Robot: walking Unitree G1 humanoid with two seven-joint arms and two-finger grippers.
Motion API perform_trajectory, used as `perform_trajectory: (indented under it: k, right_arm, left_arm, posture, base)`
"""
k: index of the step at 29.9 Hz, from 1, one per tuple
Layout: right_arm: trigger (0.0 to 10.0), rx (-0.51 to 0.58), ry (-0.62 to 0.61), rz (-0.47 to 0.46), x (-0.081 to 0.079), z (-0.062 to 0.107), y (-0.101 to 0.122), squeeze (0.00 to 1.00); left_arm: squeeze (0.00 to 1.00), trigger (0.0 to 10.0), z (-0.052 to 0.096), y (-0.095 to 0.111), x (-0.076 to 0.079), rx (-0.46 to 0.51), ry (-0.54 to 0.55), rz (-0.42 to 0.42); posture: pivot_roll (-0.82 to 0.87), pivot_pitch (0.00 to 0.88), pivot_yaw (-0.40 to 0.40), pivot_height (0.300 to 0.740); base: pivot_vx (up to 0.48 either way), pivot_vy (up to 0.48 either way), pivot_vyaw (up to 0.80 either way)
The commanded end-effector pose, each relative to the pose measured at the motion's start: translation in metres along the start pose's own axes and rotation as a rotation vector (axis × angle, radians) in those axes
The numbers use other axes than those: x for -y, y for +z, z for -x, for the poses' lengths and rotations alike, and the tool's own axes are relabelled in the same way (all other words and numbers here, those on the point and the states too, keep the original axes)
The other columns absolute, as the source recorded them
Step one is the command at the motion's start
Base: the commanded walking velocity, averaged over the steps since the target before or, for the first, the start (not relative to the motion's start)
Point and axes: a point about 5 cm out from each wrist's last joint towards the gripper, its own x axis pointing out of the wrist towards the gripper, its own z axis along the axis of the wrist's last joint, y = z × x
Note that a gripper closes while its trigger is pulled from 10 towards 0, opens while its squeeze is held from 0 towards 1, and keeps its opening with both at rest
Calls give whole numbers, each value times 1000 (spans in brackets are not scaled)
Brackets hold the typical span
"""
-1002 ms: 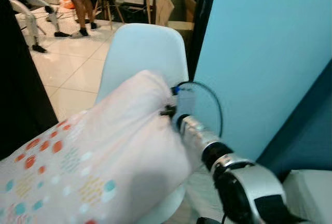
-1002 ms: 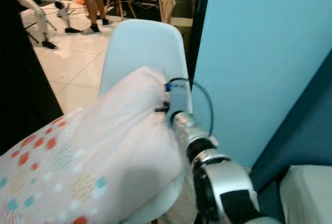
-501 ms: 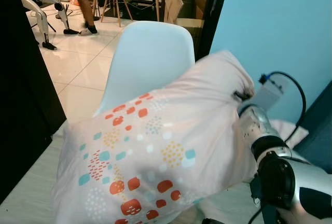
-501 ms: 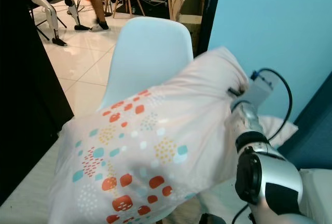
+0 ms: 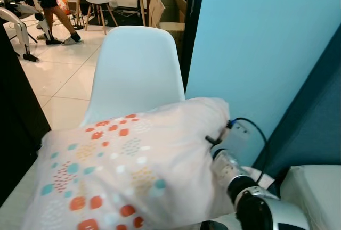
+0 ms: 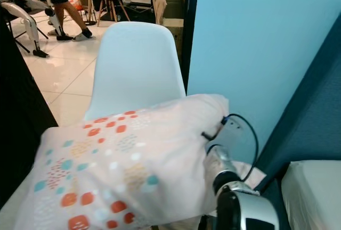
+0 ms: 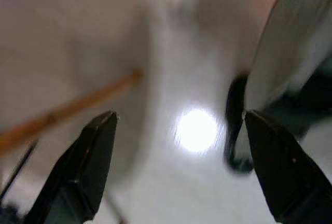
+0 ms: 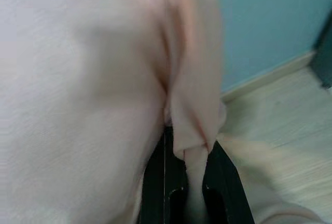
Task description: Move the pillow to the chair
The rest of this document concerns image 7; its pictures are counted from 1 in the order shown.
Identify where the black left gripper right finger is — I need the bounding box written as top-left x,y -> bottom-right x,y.
242,110 -> 332,224

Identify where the robot grey left leg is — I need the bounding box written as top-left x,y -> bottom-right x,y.
243,0 -> 332,123

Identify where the thin black rod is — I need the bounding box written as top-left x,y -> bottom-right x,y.
0,139 -> 39,199

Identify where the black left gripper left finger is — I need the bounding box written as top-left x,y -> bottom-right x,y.
24,110 -> 120,224

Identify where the robot left foot black sole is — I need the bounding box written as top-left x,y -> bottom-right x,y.
224,71 -> 254,175

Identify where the orange wooden rod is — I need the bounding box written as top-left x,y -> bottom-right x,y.
0,68 -> 145,155

